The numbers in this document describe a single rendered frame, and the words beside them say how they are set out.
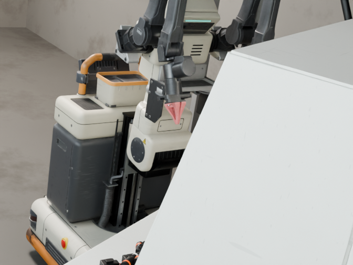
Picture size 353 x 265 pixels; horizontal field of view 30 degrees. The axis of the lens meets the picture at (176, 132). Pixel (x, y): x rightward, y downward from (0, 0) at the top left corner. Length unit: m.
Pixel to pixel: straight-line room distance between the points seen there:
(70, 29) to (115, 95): 3.88
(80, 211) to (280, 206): 2.09
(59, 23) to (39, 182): 3.19
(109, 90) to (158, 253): 1.85
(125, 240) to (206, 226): 0.58
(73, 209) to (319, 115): 2.16
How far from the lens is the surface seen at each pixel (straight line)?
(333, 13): 4.03
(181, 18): 2.22
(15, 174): 4.03
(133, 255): 1.40
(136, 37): 2.34
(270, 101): 0.86
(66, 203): 2.92
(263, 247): 0.92
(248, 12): 2.56
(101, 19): 6.14
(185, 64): 2.17
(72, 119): 2.78
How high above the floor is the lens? 1.74
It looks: 20 degrees down
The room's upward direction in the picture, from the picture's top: 9 degrees clockwise
